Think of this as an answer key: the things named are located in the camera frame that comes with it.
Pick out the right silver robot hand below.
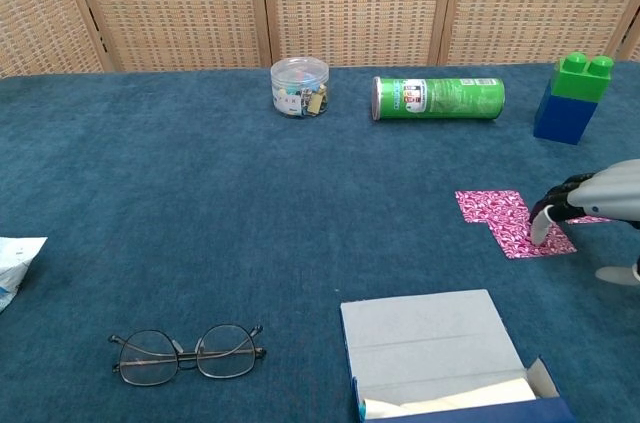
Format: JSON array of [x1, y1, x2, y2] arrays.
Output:
[[528, 158, 640, 285]]

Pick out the blue toy brick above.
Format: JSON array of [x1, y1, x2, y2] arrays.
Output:
[[532, 90, 600, 146]]

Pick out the green toy brick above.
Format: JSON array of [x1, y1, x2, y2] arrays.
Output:
[[549, 51, 615, 104]]

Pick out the green chips can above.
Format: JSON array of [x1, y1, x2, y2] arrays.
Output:
[[370, 75, 506, 123]]

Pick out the blue box with grey lid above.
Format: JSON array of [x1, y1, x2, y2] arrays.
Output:
[[339, 288, 576, 423]]

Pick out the cream paper sheet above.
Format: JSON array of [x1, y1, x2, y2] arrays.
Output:
[[363, 375, 540, 420]]

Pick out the clear jar of binder clips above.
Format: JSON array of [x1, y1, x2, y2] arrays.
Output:
[[270, 57, 331, 119]]

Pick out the blue felt table cover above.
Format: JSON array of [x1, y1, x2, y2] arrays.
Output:
[[0, 61, 640, 423]]

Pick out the white snack bag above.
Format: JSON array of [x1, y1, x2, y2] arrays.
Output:
[[0, 236, 49, 314]]

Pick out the thin metal-frame eyeglasses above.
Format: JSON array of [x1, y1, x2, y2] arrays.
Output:
[[107, 323, 268, 387]]

